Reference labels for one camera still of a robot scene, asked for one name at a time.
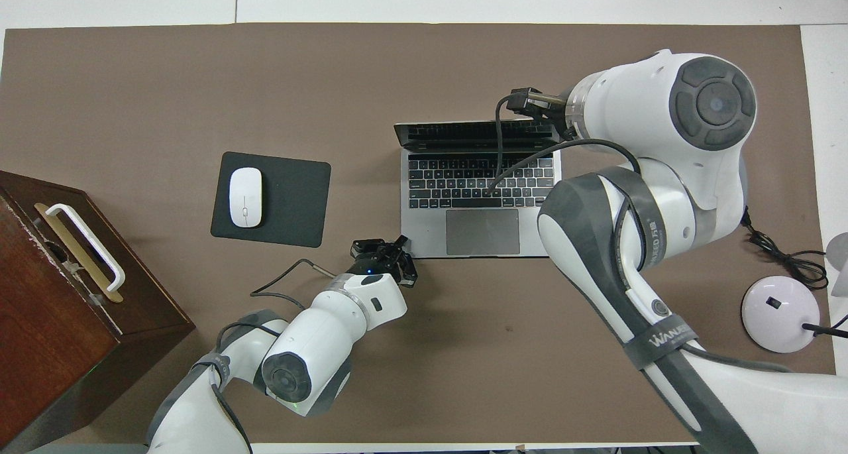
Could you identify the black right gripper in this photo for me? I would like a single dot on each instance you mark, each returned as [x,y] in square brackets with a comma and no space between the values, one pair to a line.
[566,119]

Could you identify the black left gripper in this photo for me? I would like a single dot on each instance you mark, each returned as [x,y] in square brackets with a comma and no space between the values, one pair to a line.
[381,263]

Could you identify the silver Apple laptop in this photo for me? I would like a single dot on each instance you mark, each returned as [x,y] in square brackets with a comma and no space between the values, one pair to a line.
[483,232]

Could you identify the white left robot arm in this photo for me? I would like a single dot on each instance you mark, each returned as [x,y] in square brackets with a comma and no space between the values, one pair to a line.
[318,341]

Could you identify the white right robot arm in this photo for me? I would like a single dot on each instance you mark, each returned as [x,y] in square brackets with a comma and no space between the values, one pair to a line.
[636,103]

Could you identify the black mouse pad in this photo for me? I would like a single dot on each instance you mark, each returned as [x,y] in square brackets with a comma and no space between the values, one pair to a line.
[298,202]

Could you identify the white computer mouse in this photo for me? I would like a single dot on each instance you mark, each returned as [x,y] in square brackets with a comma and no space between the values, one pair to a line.
[245,197]

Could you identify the brown table mat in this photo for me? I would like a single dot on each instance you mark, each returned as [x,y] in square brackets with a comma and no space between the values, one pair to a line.
[265,76]

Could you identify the white lamp base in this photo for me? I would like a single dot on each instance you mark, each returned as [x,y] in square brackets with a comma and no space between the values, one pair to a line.
[775,328]

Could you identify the dark brown wooden box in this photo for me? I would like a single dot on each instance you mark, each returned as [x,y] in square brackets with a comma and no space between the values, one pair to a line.
[46,308]

